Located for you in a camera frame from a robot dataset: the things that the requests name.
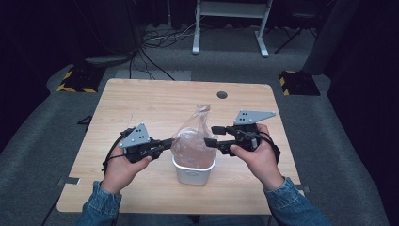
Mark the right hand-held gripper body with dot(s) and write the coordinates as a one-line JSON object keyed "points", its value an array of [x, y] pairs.
{"points": [[247, 117]]}

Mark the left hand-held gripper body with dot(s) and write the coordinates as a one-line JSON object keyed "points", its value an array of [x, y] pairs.
{"points": [[136, 138]]}

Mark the clear pink plastic bag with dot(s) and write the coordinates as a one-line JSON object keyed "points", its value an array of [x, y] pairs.
{"points": [[193, 144]]}

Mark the white plastic bin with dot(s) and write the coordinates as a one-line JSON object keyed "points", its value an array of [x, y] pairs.
{"points": [[193, 175]]}

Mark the person's left hand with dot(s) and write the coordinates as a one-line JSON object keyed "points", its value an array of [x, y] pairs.
{"points": [[124, 172]]}

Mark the person's right hand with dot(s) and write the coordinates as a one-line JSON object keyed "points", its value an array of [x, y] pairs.
{"points": [[263, 163]]}

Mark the yellow black striped stand base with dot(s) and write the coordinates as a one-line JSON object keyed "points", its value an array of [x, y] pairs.
{"points": [[299, 83], [80, 80]]}

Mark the grey tape strip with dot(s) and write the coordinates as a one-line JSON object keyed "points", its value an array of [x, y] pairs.
{"points": [[303, 189], [70, 181]]}

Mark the black tripod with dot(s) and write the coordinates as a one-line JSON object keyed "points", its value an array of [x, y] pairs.
{"points": [[295, 36]]}

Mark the grey padded pillar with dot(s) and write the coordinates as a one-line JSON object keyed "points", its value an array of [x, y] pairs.
{"points": [[329, 34]]}

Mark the black bracket under table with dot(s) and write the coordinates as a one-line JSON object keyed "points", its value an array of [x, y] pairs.
{"points": [[86, 121]]}

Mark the white desk frame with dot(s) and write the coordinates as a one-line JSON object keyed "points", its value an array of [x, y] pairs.
{"points": [[232, 9]]}

